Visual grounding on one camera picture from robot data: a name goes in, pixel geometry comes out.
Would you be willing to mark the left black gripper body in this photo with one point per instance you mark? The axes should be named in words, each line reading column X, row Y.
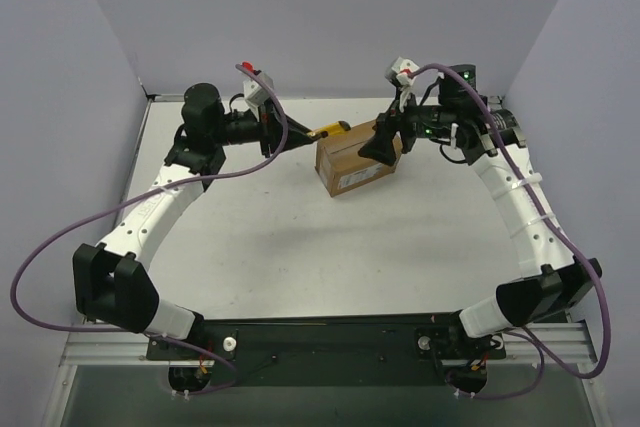
column 269, row 129

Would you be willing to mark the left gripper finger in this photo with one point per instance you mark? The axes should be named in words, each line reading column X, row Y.
column 294, row 140
column 292, row 126

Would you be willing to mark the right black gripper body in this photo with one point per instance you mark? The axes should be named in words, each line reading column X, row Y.
column 401, row 129

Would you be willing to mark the brown cardboard express box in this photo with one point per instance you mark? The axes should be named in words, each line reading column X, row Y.
column 340, row 167

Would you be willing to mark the yellow utility knife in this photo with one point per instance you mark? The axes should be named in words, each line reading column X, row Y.
column 333, row 129

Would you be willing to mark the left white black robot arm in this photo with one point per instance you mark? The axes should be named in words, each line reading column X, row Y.
column 111, row 279

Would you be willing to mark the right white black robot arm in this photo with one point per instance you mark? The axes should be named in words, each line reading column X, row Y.
column 462, row 119

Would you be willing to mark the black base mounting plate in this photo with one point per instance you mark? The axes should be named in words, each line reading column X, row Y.
column 332, row 370

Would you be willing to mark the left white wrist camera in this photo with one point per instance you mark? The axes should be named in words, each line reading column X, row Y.
column 254, row 93

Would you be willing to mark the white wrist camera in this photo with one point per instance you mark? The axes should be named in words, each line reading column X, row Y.
column 399, row 73
column 254, row 93

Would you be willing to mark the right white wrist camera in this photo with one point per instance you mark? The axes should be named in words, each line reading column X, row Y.
column 399, row 73

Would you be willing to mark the left side aluminium rail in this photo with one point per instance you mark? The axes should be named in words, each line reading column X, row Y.
column 130, row 172

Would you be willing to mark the front aluminium rail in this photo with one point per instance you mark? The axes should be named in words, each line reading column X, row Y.
column 571, row 342

